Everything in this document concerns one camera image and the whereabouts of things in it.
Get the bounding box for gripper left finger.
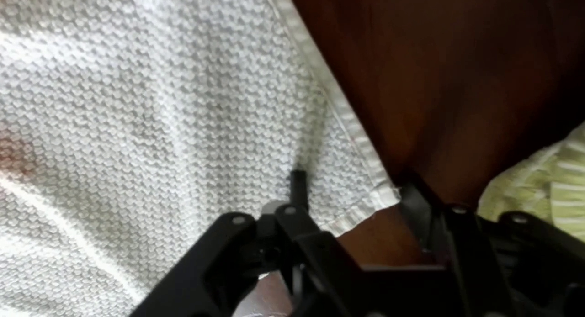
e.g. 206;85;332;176
129;170;362;317

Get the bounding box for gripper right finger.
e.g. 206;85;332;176
397;182;585;317

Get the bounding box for green striped cloth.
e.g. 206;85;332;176
477;122;585;243

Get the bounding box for white waffle towel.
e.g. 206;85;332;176
0;0;402;317

